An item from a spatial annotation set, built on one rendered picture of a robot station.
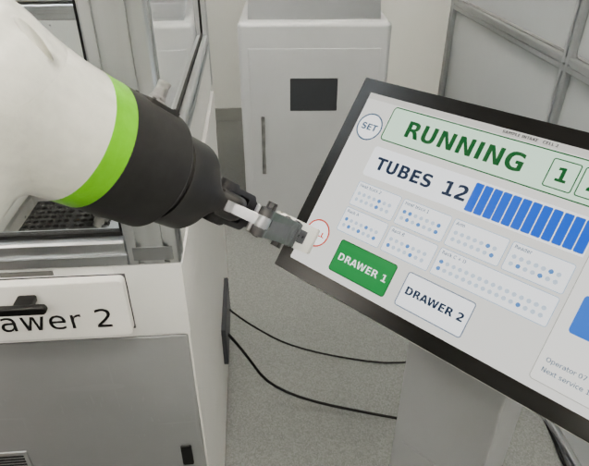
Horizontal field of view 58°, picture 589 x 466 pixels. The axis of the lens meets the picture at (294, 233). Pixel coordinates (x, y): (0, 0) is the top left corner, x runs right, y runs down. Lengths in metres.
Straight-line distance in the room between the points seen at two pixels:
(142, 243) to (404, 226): 0.39
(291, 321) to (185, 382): 1.16
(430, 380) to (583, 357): 0.30
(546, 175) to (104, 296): 0.64
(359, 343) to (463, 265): 1.41
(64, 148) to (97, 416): 0.83
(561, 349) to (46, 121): 0.54
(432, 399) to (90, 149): 0.69
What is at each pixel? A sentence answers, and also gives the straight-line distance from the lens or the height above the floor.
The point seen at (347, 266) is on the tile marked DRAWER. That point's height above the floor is 1.00.
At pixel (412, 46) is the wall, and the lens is 4.09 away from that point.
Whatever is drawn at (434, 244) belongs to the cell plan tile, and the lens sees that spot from 0.69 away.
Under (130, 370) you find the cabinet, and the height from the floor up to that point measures 0.72.
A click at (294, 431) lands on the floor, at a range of 1.79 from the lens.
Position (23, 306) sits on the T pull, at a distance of 0.89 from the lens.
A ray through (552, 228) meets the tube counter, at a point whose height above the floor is 1.11.
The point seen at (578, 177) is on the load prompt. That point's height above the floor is 1.16.
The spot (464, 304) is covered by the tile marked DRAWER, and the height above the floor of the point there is 1.02.
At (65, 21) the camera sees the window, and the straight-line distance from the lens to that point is 0.75.
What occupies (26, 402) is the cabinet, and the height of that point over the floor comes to 0.65.
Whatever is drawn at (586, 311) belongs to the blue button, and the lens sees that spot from 0.65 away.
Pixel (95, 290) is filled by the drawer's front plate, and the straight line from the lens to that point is 0.88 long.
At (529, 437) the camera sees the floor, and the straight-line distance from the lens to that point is 1.92.
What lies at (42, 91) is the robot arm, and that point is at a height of 1.34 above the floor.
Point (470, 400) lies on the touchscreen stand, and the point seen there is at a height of 0.80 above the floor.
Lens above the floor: 1.43
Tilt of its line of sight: 32 degrees down
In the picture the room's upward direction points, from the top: straight up
